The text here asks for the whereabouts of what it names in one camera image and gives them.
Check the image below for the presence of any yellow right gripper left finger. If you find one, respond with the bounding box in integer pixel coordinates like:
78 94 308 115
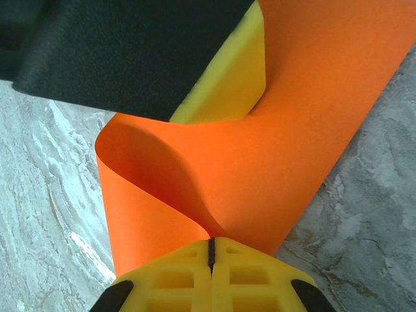
93 237 213 312

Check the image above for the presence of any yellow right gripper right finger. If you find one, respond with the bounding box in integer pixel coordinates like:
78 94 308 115
211 237 332 312

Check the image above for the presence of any orange square paper sheet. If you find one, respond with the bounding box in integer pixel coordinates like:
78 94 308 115
95 0 414 285

